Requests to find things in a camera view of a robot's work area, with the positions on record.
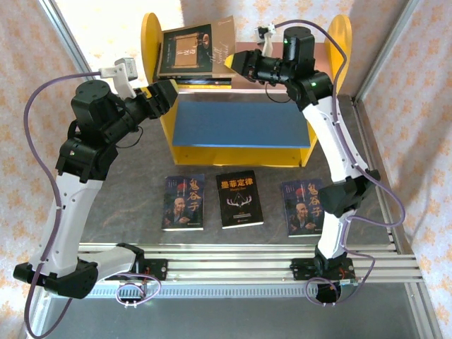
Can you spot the dark wolf eyes book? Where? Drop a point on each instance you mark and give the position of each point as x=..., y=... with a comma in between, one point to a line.
x=205, y=83

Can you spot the brown scroll cover book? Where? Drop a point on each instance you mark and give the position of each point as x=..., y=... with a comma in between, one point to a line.
x=187, y=53

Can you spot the dark blue old man book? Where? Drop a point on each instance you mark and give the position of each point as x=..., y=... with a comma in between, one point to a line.
x=300, y=212
x=183, y=205

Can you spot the black book orange title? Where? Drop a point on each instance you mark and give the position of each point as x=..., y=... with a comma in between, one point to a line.
x=240, y=201

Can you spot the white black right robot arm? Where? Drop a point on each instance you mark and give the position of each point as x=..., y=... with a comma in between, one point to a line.
x=332, y=141

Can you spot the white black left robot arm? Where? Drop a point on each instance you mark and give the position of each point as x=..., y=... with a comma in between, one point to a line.
x=67, y=212

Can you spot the pink shelf board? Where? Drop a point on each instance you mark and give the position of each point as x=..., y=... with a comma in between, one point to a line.
x=243, y=45

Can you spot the blue shelf board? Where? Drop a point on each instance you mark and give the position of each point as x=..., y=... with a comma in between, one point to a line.
x=240, y=123

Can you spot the yellow wooden bookshelf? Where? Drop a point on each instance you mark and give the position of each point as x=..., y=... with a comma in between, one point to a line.
x=247, y=157

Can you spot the grey metal base sheet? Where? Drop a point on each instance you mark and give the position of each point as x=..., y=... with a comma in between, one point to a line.
x=229, y=318

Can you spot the small green circuit board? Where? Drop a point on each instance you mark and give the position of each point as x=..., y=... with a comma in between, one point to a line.
x=349, y=282

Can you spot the aluminium frame post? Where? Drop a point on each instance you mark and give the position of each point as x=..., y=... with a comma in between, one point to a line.
x=386, y=46
x=67, y=35

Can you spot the aluminium table side rail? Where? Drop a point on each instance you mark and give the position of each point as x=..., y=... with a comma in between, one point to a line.
x=35, y=314
x=363, y=123

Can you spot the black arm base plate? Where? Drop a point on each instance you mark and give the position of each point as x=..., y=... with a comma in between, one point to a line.
x=300, y=270
x=159, y=270

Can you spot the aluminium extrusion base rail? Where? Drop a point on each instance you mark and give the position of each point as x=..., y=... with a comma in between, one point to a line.
x=229, y=261

